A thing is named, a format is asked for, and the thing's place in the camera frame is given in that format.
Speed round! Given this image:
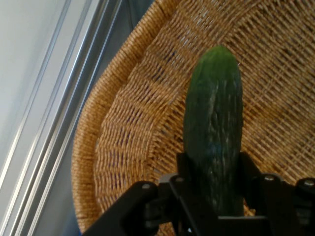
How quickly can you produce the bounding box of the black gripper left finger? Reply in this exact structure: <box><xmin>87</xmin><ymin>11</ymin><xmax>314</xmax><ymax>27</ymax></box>
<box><xmin>81</xmin><ymin>152</ymin><xmax>220</xmax><ymax>236</ymax></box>

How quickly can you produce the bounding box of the long dark green cucumber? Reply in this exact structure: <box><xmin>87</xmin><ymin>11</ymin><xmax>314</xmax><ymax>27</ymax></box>
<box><xmin>183</xmin><ymin>45</ymin><xmax>245</xmax><ymax>217</ymax></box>

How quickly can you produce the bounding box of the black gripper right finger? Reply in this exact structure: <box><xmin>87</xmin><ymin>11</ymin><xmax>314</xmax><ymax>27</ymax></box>
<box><xmin>239</xmin><ymin>151</ymin><xmax>315</xmax><ymax>236</ymax></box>

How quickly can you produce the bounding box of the aluminium wall rail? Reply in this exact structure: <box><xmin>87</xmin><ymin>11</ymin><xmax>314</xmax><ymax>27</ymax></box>
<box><xmin>0</xmin><ymin>0</ymin><xmax>124</xmax><ymax>236</ymax></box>

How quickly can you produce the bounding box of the woven wicker basket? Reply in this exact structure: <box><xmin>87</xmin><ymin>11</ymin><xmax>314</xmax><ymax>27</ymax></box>
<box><xmin>70</xmin><ymin>0</ymin><xmax>315</xmax><ymax>236</ymax></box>

